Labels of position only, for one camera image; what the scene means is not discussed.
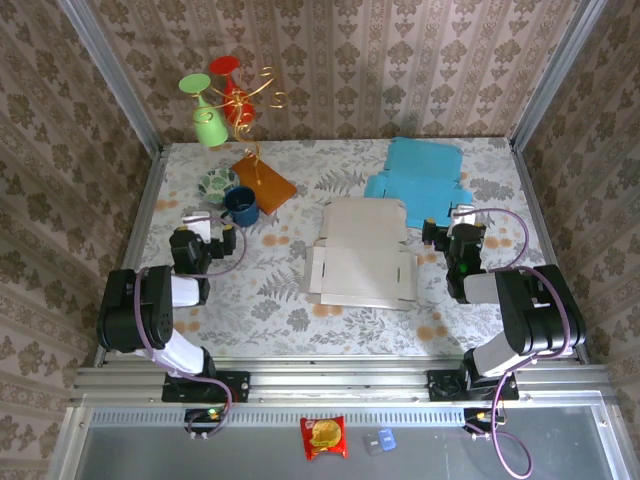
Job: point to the blue paper box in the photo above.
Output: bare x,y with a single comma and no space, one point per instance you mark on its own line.
425,175

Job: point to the white paper box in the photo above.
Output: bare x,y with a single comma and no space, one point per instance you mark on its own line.
360,250

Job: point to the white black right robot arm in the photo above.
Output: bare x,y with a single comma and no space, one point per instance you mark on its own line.
540,310

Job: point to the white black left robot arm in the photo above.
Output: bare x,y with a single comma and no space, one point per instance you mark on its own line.
120,310

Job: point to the black connector box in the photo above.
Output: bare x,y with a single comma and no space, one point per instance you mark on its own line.
472,416
200,417

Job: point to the dark blue enamel mug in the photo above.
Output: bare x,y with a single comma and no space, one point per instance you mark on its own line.
242,207

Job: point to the green patterned bowl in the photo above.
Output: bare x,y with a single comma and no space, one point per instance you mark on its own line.
215,182

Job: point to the brown wooden board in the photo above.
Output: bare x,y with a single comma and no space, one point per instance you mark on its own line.
272,192

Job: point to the green wine glass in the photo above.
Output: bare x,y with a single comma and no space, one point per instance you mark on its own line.
210,127

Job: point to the floral tablecloth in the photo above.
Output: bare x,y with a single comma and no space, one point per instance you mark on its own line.
350,330

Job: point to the red wine glass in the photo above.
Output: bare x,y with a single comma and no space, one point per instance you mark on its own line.
232,100

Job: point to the small blue card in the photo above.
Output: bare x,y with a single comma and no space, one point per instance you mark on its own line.
386,438

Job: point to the grey metal panel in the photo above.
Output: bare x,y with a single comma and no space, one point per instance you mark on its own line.
200,460

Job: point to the small grey card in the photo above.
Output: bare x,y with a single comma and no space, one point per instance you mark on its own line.
372,444

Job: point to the red snack packet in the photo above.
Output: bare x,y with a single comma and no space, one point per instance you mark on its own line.
323,437

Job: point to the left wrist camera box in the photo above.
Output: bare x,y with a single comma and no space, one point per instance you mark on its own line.
197,225

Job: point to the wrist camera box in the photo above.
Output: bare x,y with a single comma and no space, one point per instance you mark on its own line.
463,212
197,225

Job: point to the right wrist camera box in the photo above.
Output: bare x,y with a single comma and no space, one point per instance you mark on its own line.
463,212

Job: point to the aluminium table side rail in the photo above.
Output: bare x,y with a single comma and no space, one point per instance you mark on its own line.
533,200
145,200

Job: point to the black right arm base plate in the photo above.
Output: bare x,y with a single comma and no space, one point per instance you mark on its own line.
442,387

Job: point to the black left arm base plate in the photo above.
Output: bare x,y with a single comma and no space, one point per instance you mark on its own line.
235,387

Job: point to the aluminium frame post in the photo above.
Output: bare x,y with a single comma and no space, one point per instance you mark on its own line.
111,75
556,75

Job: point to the aluminium mounting rail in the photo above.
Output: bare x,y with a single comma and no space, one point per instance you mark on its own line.
340,385

